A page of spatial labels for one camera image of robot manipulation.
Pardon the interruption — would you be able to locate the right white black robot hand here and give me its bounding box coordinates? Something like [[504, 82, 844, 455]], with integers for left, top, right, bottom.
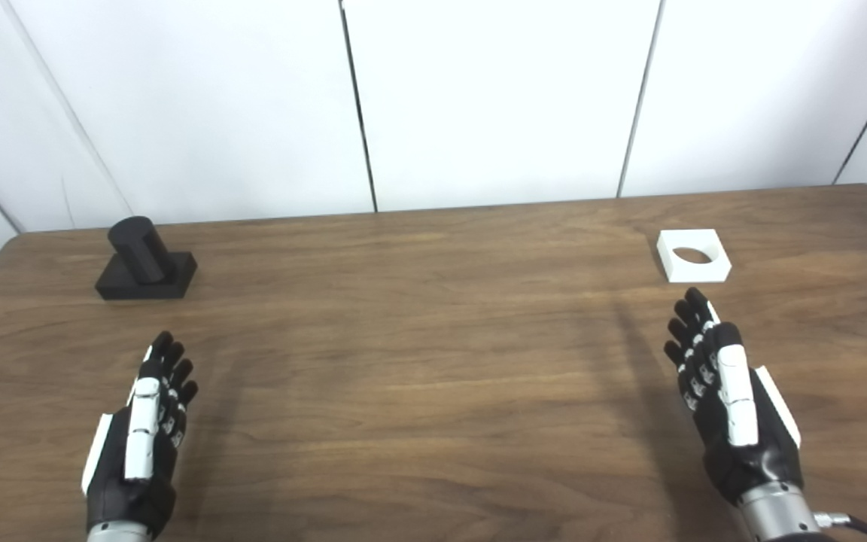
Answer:
[[664, 287, 805, 507]]

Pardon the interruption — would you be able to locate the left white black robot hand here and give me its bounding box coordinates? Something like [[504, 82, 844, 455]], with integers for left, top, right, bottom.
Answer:
[[81, 331, 199, 539]]

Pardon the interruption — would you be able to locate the white square piece with hole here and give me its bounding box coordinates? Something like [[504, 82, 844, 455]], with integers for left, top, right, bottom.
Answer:
[[656, 229, 732, 285]]

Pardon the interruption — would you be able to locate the black peg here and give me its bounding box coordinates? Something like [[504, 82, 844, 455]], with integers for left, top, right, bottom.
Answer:
[[95, 216, 199, 301]]

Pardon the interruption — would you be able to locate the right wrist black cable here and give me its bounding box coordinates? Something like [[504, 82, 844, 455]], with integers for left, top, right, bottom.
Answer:
[[814, 511, 867, 542]]

